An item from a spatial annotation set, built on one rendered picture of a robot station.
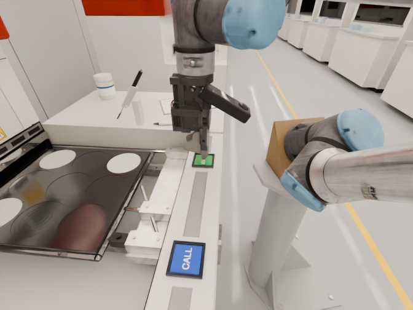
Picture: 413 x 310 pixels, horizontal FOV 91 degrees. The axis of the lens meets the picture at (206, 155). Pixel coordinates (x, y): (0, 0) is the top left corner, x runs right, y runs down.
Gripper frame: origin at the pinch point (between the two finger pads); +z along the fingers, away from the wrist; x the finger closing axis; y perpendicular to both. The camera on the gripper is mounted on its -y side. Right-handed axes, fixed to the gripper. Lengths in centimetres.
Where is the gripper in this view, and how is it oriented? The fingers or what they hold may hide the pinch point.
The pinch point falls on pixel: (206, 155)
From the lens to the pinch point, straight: 52.7
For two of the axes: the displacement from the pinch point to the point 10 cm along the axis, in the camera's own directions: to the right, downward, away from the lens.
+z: 0.0, 8.1, 5.9
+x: -0.9, 5.9, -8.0
